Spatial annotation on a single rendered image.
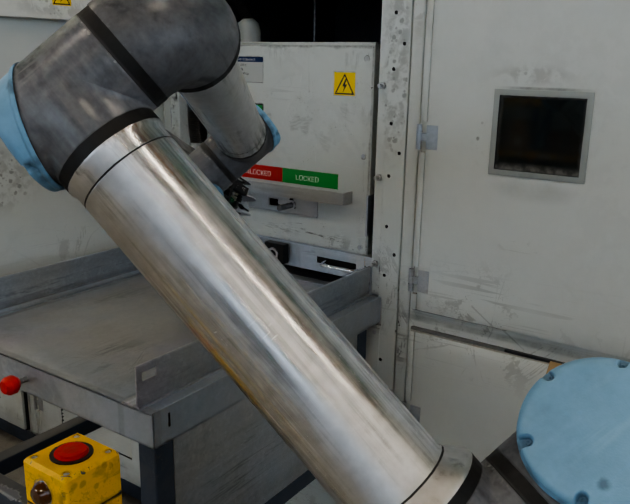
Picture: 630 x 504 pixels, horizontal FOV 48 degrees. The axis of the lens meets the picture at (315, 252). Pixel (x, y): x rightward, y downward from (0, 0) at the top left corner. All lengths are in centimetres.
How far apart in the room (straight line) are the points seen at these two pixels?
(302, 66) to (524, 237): 65
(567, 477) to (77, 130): 53
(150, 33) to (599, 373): 52
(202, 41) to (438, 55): 77
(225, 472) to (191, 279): 70
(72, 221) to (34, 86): 111
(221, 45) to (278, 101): 97
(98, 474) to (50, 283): 82
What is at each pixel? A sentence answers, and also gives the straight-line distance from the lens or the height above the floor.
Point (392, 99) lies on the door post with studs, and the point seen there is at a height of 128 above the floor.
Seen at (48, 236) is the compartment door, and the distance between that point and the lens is 179.
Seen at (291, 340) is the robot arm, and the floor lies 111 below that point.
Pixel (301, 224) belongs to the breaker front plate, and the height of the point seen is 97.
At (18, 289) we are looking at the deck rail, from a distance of 162.
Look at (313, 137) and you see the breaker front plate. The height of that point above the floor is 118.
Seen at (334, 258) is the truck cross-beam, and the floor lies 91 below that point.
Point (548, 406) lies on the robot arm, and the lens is 70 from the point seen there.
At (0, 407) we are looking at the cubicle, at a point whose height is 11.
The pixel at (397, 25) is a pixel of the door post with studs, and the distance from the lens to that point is 152.
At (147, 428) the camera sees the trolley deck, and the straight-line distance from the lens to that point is 112.
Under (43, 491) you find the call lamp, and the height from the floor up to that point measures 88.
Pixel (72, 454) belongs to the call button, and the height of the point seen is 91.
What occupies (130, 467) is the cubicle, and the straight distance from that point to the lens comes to 239.
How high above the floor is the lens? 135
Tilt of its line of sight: 15 degrees down
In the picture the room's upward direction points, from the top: 1 degrees clockwise
